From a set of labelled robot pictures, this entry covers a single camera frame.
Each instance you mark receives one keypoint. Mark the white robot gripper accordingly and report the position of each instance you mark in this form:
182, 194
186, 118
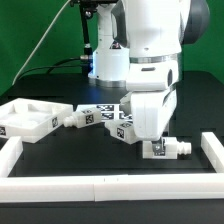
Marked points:
151, 112

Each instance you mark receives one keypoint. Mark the white square table top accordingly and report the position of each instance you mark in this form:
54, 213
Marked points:
30, 119

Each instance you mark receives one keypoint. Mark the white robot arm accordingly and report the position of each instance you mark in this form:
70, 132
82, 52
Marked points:
139, 44

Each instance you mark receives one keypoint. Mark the white U-shaped obstacle fence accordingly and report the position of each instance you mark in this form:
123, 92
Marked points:
111, 188

